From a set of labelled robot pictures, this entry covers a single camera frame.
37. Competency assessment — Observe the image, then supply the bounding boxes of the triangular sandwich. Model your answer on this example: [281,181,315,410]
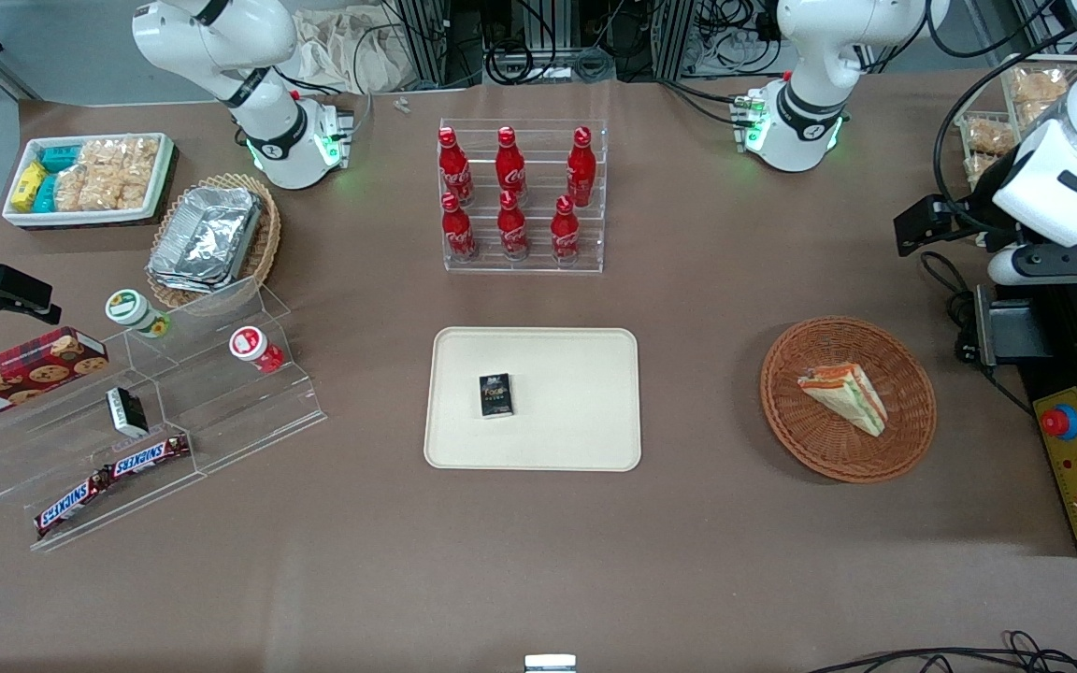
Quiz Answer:
[797,363,888,438]

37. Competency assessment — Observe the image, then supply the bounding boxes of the round brown wicker basket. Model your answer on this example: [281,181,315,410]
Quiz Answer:
[760,317,938,484]

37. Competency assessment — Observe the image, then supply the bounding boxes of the oval light wicker basket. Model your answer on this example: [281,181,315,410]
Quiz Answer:
[146,173,282,311]

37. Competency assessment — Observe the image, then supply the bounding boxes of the beige plastic tray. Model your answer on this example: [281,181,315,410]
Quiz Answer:
[424,326,642,472]

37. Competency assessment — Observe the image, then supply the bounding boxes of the red tartan cookie box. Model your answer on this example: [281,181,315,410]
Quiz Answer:
[0,326,110,429]

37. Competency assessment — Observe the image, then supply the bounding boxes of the yellow snack packet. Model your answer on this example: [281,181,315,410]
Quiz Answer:
[10,161,49,212]

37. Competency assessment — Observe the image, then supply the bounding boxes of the black machine with yellow panel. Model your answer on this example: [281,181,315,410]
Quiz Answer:
[997,276,1077,557]

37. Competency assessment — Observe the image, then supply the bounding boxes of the green lid white cup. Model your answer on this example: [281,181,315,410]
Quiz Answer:
[106,289,172,339]

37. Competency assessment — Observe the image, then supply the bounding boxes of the clear acrylic stepped shelf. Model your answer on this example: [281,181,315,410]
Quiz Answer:
[122,276,327,475]
[0,329,208,552]

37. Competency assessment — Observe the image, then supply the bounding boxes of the small black white box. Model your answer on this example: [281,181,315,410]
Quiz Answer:
[106,386,151,439]

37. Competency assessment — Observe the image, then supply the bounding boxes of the white rectangular snack bin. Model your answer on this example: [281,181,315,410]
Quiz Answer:
[2,133,175,230]

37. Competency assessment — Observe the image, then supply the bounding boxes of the stack of foil trays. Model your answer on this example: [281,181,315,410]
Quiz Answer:
[148,186,264,294]

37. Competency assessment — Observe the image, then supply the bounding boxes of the brown snickers bar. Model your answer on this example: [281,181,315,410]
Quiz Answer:
[101,433,192,480]
[34,465,119,538]

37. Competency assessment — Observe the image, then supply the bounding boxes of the white power strip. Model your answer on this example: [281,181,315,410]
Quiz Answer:
[688,28,787,76]

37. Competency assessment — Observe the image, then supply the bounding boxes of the red lid white cup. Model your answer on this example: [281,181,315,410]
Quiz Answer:
[228,325,285,375]

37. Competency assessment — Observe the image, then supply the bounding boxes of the red cola bottle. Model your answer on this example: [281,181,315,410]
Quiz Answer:
[567,126,597,208]
[438,127,474,207]
[441,193,479,263]
[497,191,530,261]
[551,194,582,265]
[495,126,527,202]

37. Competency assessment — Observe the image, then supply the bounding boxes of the clear acrylic bottle rack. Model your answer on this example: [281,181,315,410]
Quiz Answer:
[438,118,609,274]

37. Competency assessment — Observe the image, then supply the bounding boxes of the white cloth bag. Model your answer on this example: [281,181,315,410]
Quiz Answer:
[295,9,409,94]

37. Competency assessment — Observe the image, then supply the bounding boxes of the small black card box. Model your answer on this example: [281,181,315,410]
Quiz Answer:
[479,373,513,419]

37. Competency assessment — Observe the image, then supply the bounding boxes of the black power cable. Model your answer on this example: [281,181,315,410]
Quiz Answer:
[919,251,1035,417]

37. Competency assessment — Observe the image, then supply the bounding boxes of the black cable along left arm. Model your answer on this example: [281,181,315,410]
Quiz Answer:
[931,28,1077,249]

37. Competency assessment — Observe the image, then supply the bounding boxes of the dark grey block with bracket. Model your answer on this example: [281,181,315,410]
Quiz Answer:
[973,285,1054,367]

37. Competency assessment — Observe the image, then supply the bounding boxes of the white wire rack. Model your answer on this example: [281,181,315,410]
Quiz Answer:
[955,53,1077,197]

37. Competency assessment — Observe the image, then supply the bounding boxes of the aluminium frame post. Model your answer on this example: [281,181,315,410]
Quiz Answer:
[398,0,451,90]
[651,0,698,80]

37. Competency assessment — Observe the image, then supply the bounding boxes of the loose black cables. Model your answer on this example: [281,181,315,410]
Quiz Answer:
[805,631,1077,673]

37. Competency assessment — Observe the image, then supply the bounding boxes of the coiled black cable bundle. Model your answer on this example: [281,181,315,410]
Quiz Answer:
[482,37,614,85]

